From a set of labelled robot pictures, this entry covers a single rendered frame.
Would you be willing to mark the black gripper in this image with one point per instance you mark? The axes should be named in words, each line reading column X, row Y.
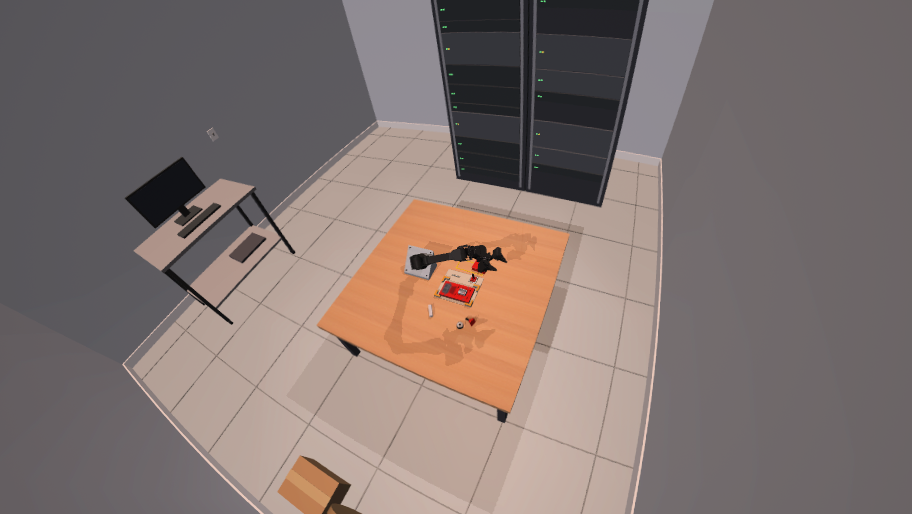
column 497, row 255

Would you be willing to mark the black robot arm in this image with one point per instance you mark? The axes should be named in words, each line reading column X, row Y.
column 421, row 261

